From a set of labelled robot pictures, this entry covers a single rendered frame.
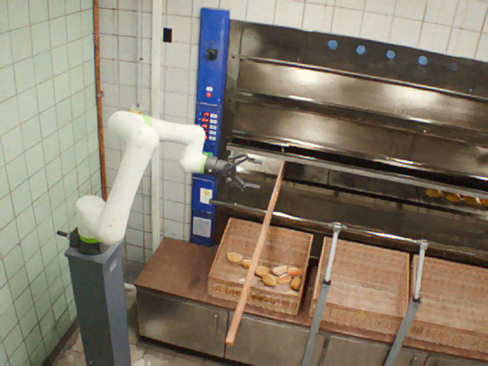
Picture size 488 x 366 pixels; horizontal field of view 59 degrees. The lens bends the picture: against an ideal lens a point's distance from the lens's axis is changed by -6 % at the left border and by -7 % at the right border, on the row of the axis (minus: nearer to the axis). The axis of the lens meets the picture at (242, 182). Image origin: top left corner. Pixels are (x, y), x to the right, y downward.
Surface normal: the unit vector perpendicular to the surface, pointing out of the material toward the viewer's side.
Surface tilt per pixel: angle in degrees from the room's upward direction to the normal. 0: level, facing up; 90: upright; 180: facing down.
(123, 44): 90
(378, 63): 90
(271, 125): 70
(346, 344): 90
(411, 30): 90
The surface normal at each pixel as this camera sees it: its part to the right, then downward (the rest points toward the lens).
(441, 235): -0.19, 0.14
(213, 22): -0.23, 0.46
